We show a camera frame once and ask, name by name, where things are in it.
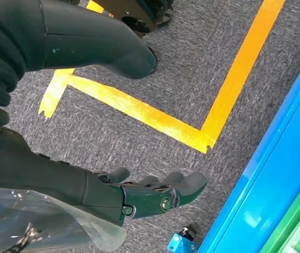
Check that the clear plastic film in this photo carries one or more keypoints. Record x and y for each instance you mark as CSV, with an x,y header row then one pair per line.
x,y
60,223

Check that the yellow floor tape square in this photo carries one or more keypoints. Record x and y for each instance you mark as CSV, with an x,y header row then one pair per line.
x,y
144,113

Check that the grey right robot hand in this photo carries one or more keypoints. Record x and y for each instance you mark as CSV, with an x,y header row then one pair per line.
x,y
47,174

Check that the green plastic crate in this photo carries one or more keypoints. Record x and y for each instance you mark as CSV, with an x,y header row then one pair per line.
x,y
297,230

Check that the blue metal shelf rack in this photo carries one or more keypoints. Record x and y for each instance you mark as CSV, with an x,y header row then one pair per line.
x,y
271,174

